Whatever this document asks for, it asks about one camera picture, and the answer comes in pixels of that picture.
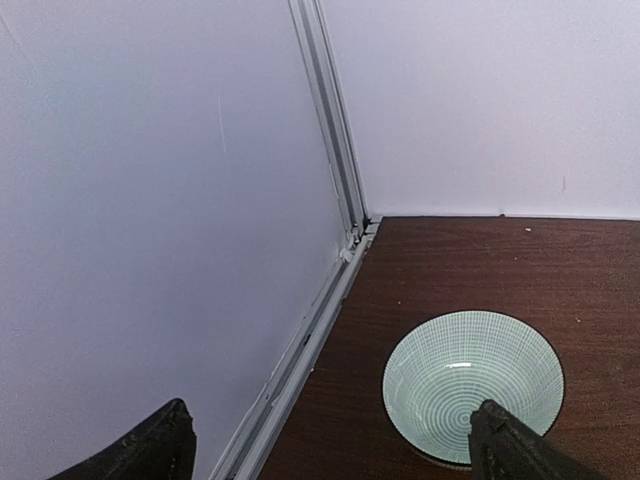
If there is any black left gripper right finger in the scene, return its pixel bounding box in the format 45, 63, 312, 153
468, 400, 604, 480

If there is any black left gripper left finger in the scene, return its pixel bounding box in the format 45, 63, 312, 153
50, 398, 197, 480

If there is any pale green patterned ceramic bowl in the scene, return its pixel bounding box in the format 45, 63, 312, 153
381, 310, 565, 470

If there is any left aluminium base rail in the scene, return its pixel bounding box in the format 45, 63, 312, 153
210, 218, 381, 479

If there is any left aluminium corner post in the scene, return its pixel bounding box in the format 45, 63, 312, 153
289, 0, 369, 239

